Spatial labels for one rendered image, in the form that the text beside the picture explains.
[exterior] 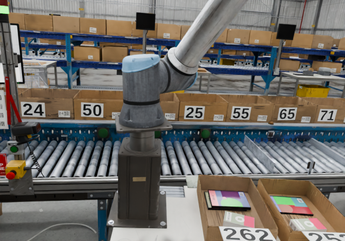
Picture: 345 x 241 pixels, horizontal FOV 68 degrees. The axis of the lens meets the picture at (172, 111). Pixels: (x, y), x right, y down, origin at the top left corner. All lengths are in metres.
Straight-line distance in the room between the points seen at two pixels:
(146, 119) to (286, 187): 0.90
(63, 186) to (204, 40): 1.09
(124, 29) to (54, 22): 1.55
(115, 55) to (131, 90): 5.22
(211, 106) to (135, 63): 1.18
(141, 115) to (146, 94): 0.08
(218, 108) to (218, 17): 1.22
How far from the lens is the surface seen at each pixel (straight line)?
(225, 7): 0.95
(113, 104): 1.98
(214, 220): 1.28
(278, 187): 1.55
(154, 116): 1.02
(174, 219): 1.27
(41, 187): 1.63
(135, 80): 0.99
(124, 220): 1.25
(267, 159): 1.86
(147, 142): 1.08
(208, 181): 1.44
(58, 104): 2.05
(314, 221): 1.42
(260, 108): 2.23
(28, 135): 1.46
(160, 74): 1.03
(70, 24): 6.58
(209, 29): 0.98
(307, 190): 1.63
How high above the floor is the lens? 1.56
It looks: 17 degrees down
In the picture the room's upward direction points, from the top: 4 degrees clockwise
